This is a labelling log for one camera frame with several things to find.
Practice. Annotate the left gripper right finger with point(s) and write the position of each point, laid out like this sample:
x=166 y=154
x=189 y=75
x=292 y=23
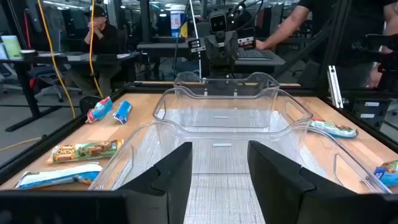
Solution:
x=273 y=186

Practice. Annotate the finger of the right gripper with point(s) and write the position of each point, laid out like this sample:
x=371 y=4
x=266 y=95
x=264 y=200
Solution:
x=213 y=46
x=231 y=45

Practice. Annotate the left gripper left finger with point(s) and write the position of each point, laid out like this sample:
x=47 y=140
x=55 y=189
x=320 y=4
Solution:
x=174 y=186

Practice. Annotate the green white granola bar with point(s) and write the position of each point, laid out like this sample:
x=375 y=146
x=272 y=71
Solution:
x=334 y=129

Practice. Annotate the blue red granola bar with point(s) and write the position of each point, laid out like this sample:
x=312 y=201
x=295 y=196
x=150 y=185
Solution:
x=101 y=109
x=123 y=112

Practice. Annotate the green Chewy granola bar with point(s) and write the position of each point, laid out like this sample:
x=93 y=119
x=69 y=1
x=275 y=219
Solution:
x=84 y=151

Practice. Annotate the blue Chewy oatmeal raisin bar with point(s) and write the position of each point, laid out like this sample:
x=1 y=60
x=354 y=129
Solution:
x=387 y=175

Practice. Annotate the white blue granola bar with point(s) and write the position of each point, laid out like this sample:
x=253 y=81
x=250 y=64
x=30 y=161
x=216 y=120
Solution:
x=56 y=177

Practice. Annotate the black keyboard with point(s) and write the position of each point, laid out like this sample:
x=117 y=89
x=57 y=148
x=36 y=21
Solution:
x=252 y=54

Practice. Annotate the white blue wipes canister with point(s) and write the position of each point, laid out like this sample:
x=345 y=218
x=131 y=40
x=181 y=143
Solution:
x=177 y=21

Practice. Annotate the clear plastic divided tray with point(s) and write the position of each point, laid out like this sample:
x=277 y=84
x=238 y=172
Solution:
x=217 y=186

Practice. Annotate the seated person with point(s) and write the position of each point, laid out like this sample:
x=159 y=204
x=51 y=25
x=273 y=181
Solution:
x=105 y=40

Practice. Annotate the silver aluminium extrusion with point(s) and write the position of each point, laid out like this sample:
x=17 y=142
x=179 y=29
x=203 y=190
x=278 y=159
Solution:
x=334 y=87

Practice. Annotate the grey book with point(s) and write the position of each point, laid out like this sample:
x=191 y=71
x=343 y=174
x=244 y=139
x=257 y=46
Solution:
x=77 y=57

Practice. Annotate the black clamp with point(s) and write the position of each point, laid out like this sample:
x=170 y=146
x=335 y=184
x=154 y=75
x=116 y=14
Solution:
x=88 y=102

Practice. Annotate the black control box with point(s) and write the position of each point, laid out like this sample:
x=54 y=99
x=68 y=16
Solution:
x=373 y=110

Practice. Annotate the standing person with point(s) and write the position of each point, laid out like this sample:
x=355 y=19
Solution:
x=363 y=28

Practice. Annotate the black desk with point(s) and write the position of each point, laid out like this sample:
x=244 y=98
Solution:
x=49 y=59

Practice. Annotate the office chair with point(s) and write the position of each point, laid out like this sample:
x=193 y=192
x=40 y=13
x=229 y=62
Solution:
x=56 y=90

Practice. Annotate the black cup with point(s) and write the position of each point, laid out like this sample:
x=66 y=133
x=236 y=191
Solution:
x=28 y=55

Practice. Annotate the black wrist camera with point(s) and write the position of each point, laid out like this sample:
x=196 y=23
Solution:
x=218 y=22

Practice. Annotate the black frame brace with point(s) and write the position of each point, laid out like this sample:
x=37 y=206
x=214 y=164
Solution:
x=298 y=53

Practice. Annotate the black frame post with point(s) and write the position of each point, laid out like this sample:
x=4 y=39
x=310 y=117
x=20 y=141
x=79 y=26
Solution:
x=332 y=46

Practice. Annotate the black table frame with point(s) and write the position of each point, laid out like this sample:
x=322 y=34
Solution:
x=62 y=134

